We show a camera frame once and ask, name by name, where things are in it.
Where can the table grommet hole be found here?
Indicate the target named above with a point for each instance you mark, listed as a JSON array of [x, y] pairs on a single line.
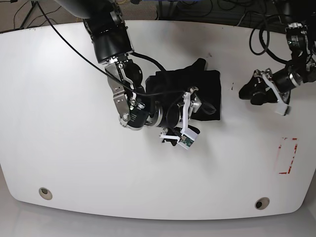
[[45, 193], [262, 203]]

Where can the black t-shirt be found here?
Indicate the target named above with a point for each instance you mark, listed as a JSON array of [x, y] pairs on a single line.
[[207, 82]]

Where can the red tape rectangle marking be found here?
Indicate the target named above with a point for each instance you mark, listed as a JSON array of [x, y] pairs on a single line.
[[286, 155]]

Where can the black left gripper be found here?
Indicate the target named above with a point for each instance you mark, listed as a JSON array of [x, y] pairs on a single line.
[[255, 89]]

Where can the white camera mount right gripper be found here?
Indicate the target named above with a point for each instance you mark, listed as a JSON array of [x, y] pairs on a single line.
[[186, 136]]

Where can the right table grommet hole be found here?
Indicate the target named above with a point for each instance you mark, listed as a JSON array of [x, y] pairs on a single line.
[[262, 203]]

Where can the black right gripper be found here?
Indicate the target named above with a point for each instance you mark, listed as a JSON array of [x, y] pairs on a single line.
[[171, 115]]

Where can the left table grommet hole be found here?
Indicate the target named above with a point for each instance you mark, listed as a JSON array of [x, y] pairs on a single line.
[[45, 193]]

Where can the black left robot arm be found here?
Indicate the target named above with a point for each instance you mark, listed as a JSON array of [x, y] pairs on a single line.
[[299, 20]]

